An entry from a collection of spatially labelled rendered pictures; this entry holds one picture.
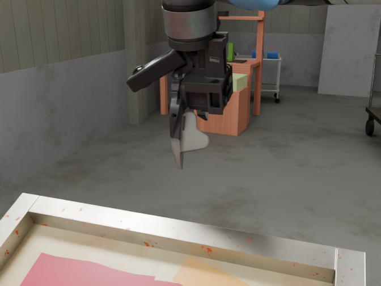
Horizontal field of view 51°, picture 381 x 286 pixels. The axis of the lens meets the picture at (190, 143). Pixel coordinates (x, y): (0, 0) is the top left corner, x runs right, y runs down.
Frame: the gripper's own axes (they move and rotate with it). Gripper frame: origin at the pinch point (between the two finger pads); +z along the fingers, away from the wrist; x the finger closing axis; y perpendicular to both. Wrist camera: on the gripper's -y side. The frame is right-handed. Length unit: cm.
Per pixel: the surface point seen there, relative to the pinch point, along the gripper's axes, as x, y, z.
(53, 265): -22.6, -17.1, 10.6
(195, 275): -19.1, 6.1, 10.2
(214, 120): 398, -119, 259
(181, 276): -19.8, 3.9, 10.3
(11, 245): -22.0, -25.3, 8.9
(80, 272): -22.7, -11.9, 10.6
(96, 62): 356, -257, 160
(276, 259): -16.2, 17.6, 6.6
